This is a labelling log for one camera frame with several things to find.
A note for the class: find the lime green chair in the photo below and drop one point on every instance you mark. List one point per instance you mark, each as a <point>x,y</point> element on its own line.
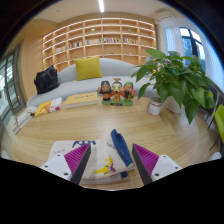
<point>220,121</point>

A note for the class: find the green leafy plant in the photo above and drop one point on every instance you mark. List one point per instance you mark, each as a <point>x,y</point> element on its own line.
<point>176,80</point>

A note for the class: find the small white red-labelled can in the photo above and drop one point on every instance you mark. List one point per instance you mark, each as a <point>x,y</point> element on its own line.
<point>155,106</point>

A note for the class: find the white towel with colourful print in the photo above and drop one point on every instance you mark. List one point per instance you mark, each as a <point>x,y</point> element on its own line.
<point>103,156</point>

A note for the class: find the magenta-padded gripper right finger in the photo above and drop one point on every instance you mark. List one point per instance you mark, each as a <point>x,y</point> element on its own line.
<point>146,159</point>

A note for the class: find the window with dark frame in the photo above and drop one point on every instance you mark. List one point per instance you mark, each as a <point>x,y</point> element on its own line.
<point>192,41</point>

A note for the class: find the glass door with dark frame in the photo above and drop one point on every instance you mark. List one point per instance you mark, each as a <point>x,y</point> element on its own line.
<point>8,86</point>

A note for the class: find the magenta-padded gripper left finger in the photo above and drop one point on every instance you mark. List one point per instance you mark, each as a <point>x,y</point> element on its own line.
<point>76,158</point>

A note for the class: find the black bag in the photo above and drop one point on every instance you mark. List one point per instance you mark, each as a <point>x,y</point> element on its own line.
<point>46,80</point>

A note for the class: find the three-figure colourful figurine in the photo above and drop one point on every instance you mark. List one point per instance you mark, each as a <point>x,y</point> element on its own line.
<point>116,91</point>

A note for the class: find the white plant pot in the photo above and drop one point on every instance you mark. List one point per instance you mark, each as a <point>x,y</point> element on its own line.
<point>173,105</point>

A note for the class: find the tan flat book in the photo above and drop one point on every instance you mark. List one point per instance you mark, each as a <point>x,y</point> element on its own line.
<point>81,99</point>

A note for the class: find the white sheer curtain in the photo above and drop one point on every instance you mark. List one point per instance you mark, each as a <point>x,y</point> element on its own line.
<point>172,40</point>

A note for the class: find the light grey curved sofa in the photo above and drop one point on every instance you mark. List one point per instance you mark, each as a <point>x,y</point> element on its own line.
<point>70,85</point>

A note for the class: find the long ceiling light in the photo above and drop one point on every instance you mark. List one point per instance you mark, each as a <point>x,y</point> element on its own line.
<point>101,5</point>

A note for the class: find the small white red book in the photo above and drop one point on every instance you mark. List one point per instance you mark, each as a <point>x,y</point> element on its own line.
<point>55,104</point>

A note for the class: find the white and red book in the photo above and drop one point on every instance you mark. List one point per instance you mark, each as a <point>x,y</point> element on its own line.
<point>23,117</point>

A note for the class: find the wooden wall shelf unit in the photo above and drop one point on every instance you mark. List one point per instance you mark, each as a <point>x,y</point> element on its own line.
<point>100,41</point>

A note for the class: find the yellow cushion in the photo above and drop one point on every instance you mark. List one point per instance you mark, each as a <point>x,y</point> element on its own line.
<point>88,68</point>

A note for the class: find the yellow picture book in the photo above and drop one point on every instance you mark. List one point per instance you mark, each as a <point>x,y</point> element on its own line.
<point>45,108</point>

